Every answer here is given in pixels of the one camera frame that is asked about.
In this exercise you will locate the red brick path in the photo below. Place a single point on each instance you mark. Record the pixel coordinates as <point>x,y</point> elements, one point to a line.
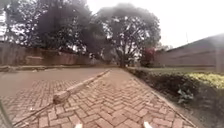
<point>113,100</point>

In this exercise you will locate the red flowering bush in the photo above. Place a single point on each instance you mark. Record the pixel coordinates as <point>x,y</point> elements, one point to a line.
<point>147,56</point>

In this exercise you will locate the large dark tree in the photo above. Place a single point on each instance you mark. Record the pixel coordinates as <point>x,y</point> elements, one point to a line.
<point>128,30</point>

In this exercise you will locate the concrete kerb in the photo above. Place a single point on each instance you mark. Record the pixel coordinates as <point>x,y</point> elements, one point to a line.
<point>78,86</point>

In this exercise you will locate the grass strip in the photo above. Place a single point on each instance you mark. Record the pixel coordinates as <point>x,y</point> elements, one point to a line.
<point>176,70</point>

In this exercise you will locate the tall dark tree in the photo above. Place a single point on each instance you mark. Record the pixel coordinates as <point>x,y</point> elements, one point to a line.
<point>56,23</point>

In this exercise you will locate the robot's own part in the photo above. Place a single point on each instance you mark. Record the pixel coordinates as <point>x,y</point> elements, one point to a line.
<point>78,125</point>
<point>147,125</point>

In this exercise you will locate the low green hedge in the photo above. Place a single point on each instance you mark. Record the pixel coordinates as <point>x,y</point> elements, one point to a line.
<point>186,88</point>

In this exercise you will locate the fallen thin branch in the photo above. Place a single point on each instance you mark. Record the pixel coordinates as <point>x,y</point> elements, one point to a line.
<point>40,111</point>

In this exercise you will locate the brown boundary wall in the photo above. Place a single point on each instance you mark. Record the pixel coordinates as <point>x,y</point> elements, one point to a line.
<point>43,57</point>

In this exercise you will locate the grey wall with roof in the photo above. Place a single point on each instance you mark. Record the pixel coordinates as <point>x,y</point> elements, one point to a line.
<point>193,53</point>

